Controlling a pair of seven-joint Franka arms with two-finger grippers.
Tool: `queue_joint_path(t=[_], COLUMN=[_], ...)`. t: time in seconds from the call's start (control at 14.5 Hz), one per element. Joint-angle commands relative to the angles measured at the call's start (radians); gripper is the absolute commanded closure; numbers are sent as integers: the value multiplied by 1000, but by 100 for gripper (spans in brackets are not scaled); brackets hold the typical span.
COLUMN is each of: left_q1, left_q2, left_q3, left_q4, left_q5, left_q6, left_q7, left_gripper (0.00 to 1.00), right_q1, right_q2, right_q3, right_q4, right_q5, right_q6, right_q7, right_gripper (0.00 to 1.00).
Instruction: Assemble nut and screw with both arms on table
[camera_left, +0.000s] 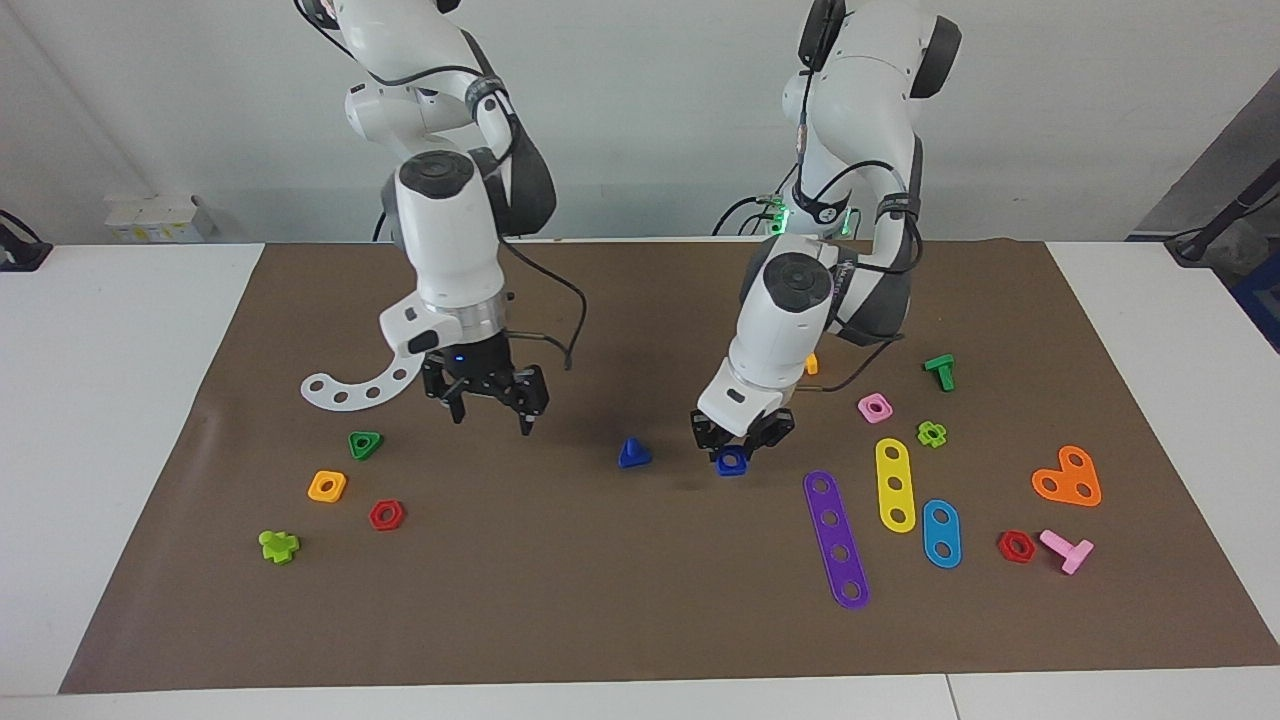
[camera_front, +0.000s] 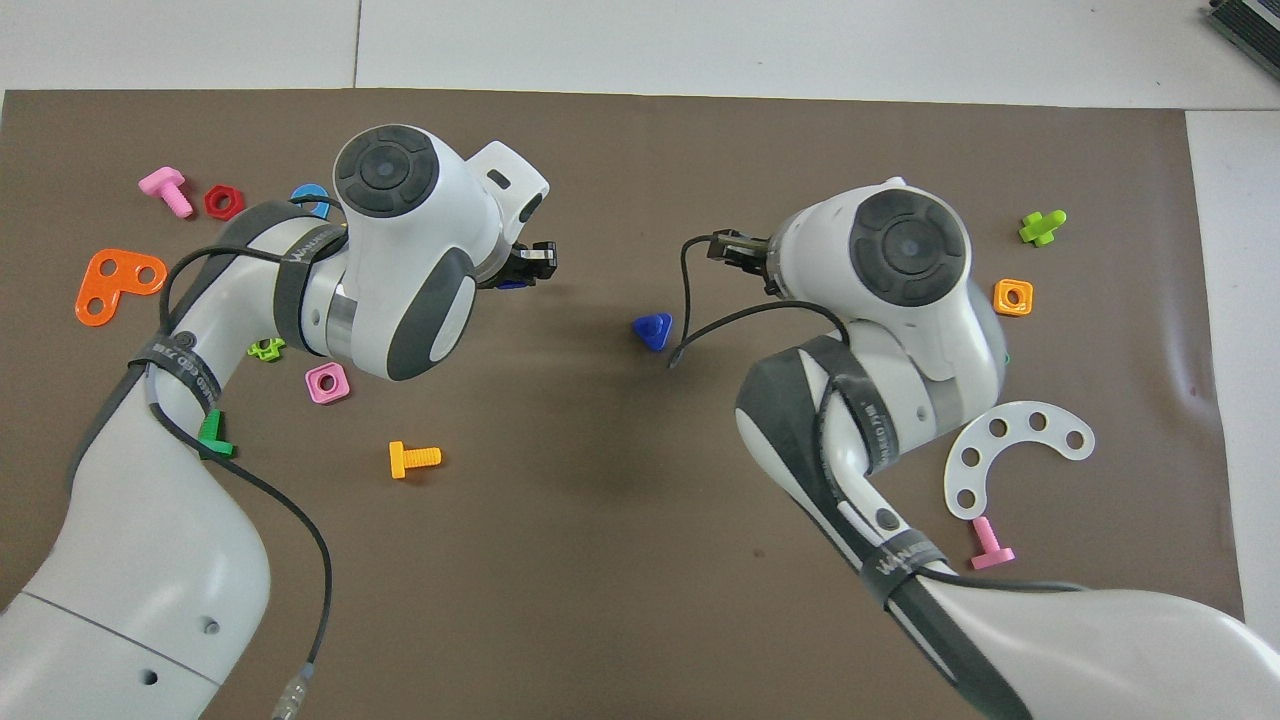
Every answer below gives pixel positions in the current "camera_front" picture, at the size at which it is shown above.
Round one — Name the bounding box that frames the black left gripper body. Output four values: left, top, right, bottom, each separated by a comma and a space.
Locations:
480, 243, 533, 291

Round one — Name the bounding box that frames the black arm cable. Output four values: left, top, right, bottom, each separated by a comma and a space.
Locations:
145, 195, 351, 720
668, 232, 851, 369

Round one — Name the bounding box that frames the pink plastic screw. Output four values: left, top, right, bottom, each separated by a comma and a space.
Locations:
969, 516, 1016, 571
138, 166, 195, 219

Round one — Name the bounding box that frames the brown paper mat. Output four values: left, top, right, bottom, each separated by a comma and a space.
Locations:
0, 88, 1246, 720

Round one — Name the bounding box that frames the dark grey ribbed device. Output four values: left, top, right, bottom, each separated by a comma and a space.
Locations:
1205, 0, 1280, 76

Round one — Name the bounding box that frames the lime green cross-head screw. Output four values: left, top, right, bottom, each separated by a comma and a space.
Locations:
1018, 209, 1068, 248

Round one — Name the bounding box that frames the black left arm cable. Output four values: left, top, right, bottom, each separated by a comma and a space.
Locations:
145, 195, 351, 720

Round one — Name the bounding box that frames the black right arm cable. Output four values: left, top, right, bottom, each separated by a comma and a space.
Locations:
668, 232, 851, 369

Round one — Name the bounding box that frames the pink square nut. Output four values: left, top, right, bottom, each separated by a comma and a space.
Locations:
305, 362, 352, 405

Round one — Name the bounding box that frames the orange heart-shaped three-hole plate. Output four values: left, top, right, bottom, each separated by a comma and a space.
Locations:
75, 248, 168, 328

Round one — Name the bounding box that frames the green plastic screw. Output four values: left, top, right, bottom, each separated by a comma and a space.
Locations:
197, 408, 237, 461

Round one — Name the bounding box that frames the white curved plate with holes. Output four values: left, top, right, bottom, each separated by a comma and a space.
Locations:
943, 401, 1097, 521

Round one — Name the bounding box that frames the orange plastic screw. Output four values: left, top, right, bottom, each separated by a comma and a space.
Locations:
388, 440, 443, 480

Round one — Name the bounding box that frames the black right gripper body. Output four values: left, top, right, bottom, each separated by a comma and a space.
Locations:
708, 232, 783, 298

